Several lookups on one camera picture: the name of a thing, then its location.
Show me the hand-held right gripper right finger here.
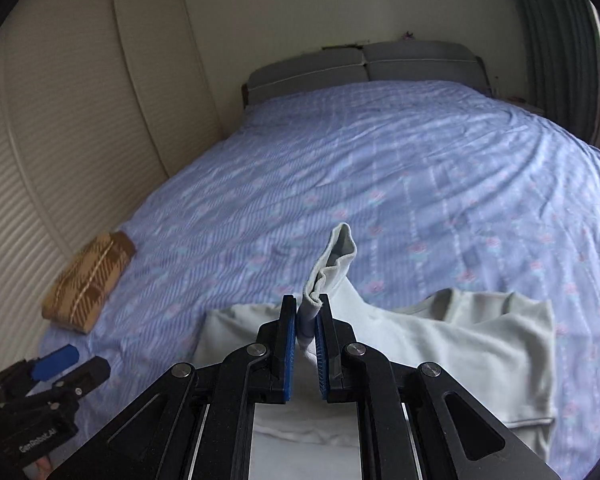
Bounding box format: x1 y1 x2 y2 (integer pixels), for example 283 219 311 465
314 295 562 480

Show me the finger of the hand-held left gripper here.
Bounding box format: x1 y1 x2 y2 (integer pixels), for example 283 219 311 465
52 356 112 404
31 343 80 382

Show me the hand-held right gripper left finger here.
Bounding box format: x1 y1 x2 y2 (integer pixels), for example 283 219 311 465
45 295 298 480

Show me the pale grey small garment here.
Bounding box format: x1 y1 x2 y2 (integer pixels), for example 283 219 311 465
192 222 557 462

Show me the brown plaid folded cloth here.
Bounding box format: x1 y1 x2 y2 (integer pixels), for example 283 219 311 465
41 231 137 334

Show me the bed with blue floral sheet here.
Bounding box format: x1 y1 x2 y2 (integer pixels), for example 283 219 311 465
39 79 600 480

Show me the grey padded headboard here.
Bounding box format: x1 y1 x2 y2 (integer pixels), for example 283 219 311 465
240 40 497 112

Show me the green curtain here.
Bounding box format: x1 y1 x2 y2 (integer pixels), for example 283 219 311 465
500 0 600 145

